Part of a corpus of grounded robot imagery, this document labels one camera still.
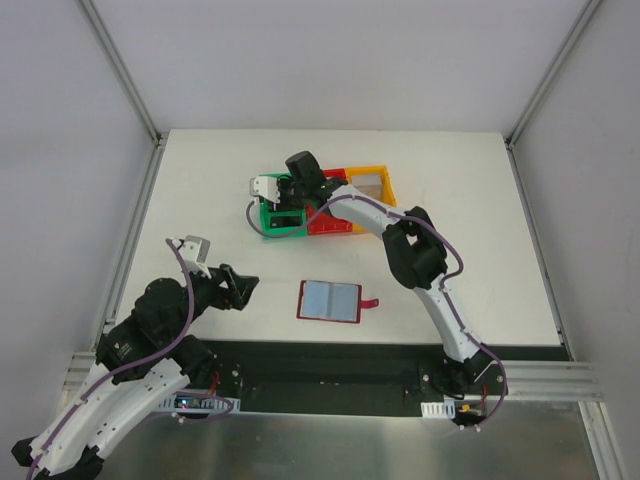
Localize aluminium frame rail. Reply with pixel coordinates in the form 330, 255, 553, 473
62, 349, 606, 401

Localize white cable duct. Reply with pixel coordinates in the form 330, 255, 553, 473
154, 392, 241, 414
420, 399, 456, 420

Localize red plastic bin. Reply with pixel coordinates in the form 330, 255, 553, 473
307, 168, 353, 236

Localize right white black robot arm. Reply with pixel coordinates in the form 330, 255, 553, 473
283, 151, 495, 399

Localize cards in yellow bin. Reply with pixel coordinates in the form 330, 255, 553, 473
351, 173, 384, 201

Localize left white cable duct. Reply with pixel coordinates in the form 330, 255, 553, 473
154, 392, 241, 414

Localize yellow plastic bin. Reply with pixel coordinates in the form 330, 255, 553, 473
345, 165, 397, 207

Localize right white cable duct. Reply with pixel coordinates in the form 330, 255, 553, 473
420, 399, 456, 420

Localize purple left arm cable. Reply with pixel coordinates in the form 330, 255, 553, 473
24, 237, 236, 480

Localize red leather card holder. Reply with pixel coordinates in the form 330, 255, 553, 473
296, 280, 380, 324

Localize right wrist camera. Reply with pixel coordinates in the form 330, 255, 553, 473
249, 175, 280, 204

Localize green plastic bin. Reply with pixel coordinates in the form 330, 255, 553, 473
252, 173, 307, 235

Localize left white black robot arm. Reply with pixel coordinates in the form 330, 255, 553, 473
11, 264, 259, 479

